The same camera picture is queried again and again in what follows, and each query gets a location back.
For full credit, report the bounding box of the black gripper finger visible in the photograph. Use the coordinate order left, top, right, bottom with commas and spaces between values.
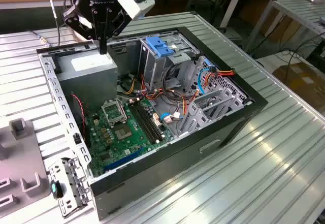
102, 7, 132, 55
62, 5, 104, 55

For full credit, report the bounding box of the long blue wire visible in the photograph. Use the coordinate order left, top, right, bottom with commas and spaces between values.
197, 66, 213, 97

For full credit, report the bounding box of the orange red yellow power wire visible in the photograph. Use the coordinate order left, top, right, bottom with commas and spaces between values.
203, 68, 236, 87

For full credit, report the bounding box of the grey metal disk bay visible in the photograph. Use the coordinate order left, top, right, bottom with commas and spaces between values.
177, 88, 251, 137

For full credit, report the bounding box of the blue plastic drive latch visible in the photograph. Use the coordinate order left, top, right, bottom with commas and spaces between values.
146, 36, 176, 58

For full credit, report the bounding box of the grey metal drive cage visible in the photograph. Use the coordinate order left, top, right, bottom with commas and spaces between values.
138, 35, 201, 92

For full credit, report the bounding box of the grey power supply box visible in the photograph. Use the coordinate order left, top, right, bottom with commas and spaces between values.
55, 49, 119, 110

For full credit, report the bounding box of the metal socket cover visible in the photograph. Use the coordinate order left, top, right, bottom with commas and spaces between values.
101, 99, 127, 127

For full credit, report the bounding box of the black RAM slot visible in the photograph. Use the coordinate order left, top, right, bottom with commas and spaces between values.
135, 101, 160, 142
138, 100, 164, 140
131, 102, 157, 143
128, 103, 154, 145

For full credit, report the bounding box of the CPU socket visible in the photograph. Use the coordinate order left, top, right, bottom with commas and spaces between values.
111, 122, 135, 142

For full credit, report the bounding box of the green motherboard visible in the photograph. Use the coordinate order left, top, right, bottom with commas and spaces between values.
85, 98, 176, 178

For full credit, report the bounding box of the blue expansion slot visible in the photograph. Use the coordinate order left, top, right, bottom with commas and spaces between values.
103, 146, 147, 173

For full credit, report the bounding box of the grey part rack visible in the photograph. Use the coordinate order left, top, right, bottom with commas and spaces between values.
0, 117, 50, 211

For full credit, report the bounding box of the black open PC case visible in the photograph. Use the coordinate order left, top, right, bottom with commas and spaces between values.
36, 26, 269, 221

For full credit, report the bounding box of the black latch with blue face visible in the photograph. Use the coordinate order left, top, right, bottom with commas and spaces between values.
50, 180, 63, 199

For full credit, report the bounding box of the metal slat side table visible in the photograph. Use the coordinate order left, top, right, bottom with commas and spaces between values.
243, 0, 325, 54

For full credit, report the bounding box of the large cardboard box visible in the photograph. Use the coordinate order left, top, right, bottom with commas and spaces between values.
273, 61, 325, 110

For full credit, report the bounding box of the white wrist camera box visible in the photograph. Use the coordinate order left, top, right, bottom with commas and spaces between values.
116, 0, 156, 21

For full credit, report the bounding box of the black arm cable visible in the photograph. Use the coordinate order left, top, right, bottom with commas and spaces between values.
38, 0, 77, 48

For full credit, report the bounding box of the red orange wire bundle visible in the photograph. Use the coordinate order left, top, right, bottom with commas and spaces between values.
140, 74, 165, 102

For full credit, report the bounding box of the yellow orange wire bundle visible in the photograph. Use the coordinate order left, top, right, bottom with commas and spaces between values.
123, 78, 137, 95

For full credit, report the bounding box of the black cable loop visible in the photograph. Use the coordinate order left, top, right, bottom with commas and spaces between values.
162, 63, 180, 92

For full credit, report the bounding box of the orange yellow wire pair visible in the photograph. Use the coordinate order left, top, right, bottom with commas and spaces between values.
180, 91, 199, 117

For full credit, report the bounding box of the short blue wire white plug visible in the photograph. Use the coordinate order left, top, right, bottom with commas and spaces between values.
161, 111, 184, 123

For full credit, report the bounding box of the metal slot retainer bracket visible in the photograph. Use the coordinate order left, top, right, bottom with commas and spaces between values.
48, 156, 92, 218

